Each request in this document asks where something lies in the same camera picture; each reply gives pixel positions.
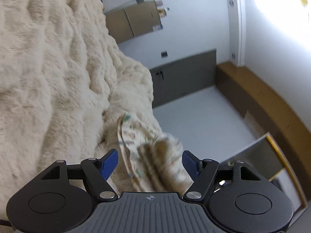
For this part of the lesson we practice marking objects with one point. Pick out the brown overhead cabinet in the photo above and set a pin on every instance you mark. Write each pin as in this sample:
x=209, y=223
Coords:
x=255, y=94

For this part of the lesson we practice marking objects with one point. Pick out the white shelf unit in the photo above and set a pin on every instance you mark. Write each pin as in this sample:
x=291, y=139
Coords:
x=255, y=155

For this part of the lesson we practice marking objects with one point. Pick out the grey door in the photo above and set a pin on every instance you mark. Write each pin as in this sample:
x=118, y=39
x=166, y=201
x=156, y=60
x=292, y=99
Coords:
x=187, y=77

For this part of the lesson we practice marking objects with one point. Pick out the cartoon print cream garment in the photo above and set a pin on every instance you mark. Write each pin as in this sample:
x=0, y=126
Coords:
x=150, y=155

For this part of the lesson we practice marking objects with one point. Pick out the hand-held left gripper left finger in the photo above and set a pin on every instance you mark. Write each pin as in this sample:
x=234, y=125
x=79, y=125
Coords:
x=109, y=163

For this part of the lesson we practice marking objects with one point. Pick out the dark wall switch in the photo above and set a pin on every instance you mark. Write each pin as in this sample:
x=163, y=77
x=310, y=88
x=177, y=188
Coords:
x=164, y=54

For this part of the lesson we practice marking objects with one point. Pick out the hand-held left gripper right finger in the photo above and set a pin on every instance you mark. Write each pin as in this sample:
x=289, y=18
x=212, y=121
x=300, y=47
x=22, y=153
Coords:
x=190, y=163

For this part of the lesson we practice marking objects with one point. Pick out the cream fluffy blanket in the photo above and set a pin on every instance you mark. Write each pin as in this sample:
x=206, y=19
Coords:
x=48, y=65

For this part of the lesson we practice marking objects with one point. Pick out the glass jar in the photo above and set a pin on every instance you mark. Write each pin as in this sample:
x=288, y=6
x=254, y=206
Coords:
x=163, y=11

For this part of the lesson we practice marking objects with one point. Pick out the stacked cardboard boxes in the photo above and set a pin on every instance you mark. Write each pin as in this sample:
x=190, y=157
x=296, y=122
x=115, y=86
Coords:
x=133, y=20

